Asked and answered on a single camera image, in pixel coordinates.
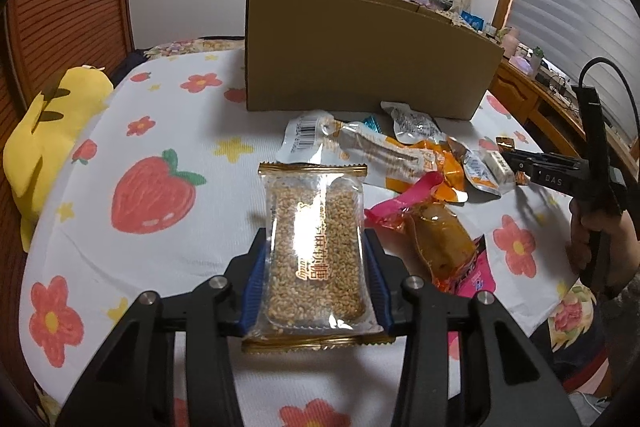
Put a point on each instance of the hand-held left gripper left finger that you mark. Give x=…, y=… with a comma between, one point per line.
x=252, y=292

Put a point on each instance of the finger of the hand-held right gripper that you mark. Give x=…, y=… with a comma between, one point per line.
x=530, y=159

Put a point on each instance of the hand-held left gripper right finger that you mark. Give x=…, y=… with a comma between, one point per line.
x=376, y=292

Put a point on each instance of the small white candy packet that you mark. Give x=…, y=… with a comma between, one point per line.
x=500, y=167

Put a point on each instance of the clear sesame candy packet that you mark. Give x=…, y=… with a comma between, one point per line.
x=310, y=252

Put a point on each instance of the grey silver snack packet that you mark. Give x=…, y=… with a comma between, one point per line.
x=412, y=124

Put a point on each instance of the brown cardboard box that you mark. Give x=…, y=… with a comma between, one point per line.
x=360, y=57

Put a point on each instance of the person's right forearm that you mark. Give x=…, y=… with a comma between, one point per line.
x=625, y=307

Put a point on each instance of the person's right hand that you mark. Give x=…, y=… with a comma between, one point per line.
x=582, y=237

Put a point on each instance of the small brown candy packet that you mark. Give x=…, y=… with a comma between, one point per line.
x=505, y=142

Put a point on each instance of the small white orange snack packet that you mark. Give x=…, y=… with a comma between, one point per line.
x=480, y=172

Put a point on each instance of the wooden cabinet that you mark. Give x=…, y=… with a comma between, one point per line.
x=520, y=92

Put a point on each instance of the pink packet with brown snack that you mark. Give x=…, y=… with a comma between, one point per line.
x=435, y=237

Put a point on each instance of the red pink snack packet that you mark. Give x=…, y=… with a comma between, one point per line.
x=475, y=277

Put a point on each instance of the small potted plant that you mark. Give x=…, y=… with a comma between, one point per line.
x=536, y=57

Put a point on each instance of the pink bottle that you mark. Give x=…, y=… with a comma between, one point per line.
x=511, y=39

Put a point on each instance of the strawberry flower printed blanket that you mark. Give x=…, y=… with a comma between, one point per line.
x=150, y=207

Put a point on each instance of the long white brown snack packet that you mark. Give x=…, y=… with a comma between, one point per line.
x=370, y=147

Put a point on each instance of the blue box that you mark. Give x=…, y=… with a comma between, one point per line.
x=470, y=19

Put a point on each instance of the floral quilt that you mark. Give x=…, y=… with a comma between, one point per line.
x=175, y=47

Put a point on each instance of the yellow plush toy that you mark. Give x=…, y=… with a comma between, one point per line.
x=55, y=122

